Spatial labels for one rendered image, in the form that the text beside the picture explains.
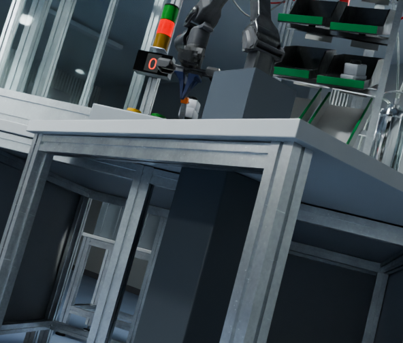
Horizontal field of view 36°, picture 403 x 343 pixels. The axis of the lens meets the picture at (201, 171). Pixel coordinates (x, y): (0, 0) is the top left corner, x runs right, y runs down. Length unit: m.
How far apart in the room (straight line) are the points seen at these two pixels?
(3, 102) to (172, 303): 0.85
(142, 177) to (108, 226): 2.26
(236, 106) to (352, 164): 0.44
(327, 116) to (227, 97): 0.55
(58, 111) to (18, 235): 0.41
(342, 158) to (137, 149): 0.43
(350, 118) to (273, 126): 0.97
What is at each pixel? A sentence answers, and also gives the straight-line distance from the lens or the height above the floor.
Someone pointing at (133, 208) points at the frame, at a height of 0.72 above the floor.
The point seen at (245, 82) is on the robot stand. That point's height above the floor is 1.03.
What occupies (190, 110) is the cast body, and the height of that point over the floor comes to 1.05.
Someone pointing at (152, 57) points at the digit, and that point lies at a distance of 2.06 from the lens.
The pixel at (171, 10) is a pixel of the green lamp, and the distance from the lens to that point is 2.12.
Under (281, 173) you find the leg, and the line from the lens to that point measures 0.90.
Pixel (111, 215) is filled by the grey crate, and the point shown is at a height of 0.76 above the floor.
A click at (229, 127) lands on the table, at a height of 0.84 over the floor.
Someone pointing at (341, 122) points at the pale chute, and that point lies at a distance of 1.85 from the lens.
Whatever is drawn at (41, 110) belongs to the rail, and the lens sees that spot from 1.83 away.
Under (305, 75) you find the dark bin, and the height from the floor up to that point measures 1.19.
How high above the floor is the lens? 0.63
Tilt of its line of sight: 8 degrees up
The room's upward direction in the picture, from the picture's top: 15 degrees clockwise
